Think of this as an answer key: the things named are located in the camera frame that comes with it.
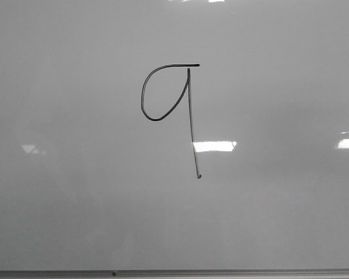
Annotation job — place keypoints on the white whiteboard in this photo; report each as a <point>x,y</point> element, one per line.
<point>173,135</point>

